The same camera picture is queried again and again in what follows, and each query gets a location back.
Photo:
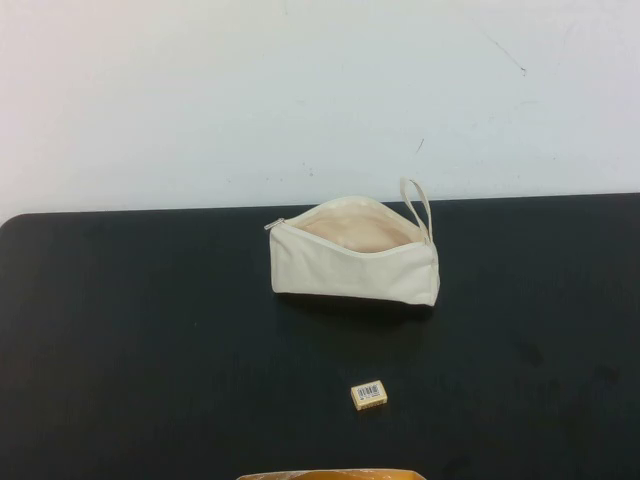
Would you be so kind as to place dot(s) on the cream canvas pencil case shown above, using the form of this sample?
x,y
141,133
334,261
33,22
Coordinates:
x,y
320,275

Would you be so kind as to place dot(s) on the small yellow barcode eraser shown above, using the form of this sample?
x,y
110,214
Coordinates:
x,y
369,396

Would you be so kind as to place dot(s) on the yellow cardboard box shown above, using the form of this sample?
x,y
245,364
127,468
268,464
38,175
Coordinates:
x,y
325,475

